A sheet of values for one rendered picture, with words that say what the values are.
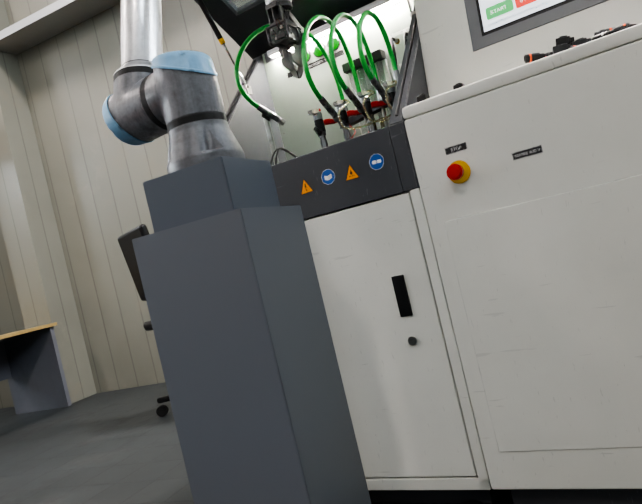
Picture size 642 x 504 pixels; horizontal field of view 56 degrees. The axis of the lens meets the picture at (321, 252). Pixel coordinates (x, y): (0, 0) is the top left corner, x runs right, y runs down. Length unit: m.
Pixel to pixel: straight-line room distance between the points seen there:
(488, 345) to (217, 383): 0.63
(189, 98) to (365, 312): 0.68
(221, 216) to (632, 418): 0.92
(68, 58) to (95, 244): 1.49
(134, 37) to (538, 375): 1.11
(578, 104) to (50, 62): 4.72
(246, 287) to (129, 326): 4.07
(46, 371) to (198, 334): 4.19
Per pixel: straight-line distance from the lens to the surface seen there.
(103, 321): 5.24
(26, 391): 5.47
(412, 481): 1.61
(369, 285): 1.50
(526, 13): 1.67
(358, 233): 1.49
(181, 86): 1.18
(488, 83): 1.39
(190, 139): 1.15
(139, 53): 1.34
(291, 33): 1.81
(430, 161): 1.41
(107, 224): 5.09
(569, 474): 1.49
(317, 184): 1.54
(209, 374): 1.10
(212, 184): 1.08
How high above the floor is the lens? 0.69
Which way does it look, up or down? level
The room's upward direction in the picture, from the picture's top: 13 degrees counter-clockwise
